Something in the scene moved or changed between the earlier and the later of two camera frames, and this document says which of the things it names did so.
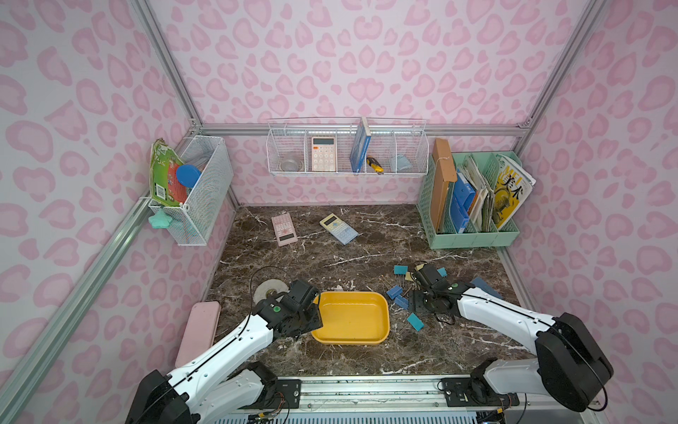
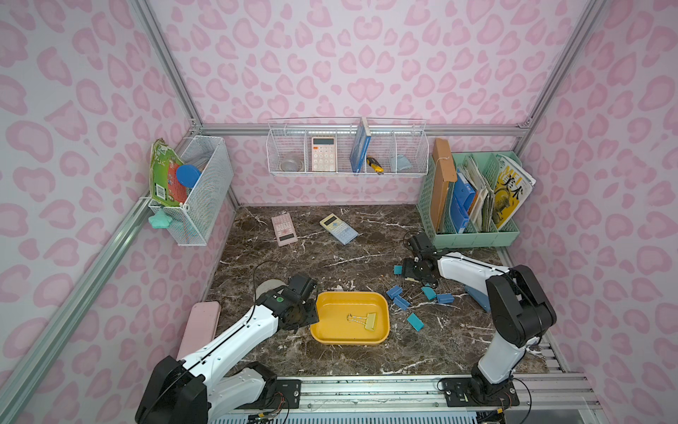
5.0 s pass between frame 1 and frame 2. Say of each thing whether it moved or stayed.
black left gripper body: stayed
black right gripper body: moved
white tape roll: stayed
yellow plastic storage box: stayed
